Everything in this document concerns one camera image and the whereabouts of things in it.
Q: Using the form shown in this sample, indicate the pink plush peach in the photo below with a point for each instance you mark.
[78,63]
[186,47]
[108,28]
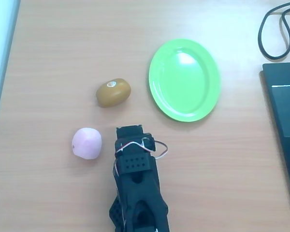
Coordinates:
[87,143]

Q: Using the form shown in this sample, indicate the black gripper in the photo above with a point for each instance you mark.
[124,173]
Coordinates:
[129,132]

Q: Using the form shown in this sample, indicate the green oval plate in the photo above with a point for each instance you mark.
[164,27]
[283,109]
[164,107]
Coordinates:
[183,82]

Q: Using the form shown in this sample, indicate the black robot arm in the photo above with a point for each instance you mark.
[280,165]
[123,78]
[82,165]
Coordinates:
[137,193]

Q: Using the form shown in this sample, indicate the brown kiwi fruit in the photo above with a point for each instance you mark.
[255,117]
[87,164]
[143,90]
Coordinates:
[113,94]

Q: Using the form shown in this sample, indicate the black laptop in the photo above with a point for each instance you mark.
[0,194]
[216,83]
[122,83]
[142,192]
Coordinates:
[287,116]

